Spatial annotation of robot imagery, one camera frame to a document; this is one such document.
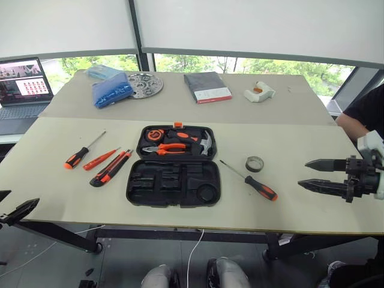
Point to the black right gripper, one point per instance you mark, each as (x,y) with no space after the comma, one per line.
(363,177)

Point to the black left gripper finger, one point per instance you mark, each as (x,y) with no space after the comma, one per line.
(18,213)
(3,195)

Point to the orange black screwdriver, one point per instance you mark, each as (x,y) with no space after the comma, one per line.
(261,187)
(76,157)

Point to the grey tape roll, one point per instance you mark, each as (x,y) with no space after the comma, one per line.
(248,166)

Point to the orange test pen screwdriver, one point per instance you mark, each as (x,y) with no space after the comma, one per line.
(97,160)

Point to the orange black utility knife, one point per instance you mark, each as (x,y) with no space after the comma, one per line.
(108,172)

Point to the black tool case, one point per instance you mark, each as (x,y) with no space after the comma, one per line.
(174,186)

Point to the person's bare forearm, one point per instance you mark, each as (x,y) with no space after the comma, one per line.
(349,126)

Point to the person's black shirt torso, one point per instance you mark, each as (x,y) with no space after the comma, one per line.
(367,111)

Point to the grey white shoe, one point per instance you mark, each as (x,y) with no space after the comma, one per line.
(331,273)

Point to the white clamp with orange part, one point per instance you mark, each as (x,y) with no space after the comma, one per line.
(259,94)

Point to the open grey laptop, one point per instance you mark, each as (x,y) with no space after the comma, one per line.
(21,90)

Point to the steel claw hammer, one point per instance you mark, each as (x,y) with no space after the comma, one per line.
(206,144)

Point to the grey rounded robot right foot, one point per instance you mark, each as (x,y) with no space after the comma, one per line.
(229,273)

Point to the grey rounded robot foot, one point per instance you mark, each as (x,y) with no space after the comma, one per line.
(157,277)
(229,273)

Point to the grey book with red label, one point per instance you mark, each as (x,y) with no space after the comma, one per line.
(207,85)

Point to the blue bag of small parts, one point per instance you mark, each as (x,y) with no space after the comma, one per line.
(112,90)

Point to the grey rounded robot left foot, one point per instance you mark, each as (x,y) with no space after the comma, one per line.
(157,277)

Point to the orange tape measure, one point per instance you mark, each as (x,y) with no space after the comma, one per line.
(154,134)

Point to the light blue plastic pack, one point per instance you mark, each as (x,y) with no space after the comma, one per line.
(103,71)

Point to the silver perforated round plate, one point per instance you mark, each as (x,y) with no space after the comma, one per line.
(148,85)

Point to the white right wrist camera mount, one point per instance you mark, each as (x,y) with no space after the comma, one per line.
(372,141)

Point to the grey slanted window frame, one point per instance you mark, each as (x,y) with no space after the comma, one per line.
(354,84)

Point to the black metal table frame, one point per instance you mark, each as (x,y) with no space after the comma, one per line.
(180,234)

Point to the dark window frame post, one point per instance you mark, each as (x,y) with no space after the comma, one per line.
(136,33)

